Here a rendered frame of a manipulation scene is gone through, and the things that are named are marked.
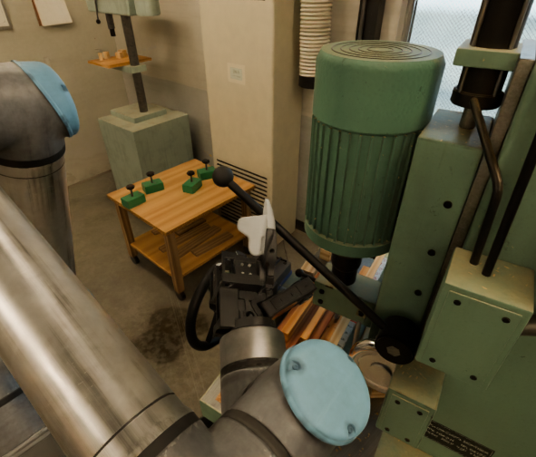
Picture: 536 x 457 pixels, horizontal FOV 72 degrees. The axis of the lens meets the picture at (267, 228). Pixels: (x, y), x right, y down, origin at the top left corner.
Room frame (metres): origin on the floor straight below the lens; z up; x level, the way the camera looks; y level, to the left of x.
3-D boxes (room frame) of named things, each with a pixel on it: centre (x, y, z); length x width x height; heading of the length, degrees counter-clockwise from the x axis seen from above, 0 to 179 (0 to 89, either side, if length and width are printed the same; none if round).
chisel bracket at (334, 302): (0.55, -0.17, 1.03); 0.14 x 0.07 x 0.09; 59
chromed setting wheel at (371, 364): (0.39, -0.20, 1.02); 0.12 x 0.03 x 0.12; 59
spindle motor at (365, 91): (0.56, -0.16, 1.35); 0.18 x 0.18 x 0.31
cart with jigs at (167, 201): (1.89, 0.50, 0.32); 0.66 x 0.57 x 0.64; 138
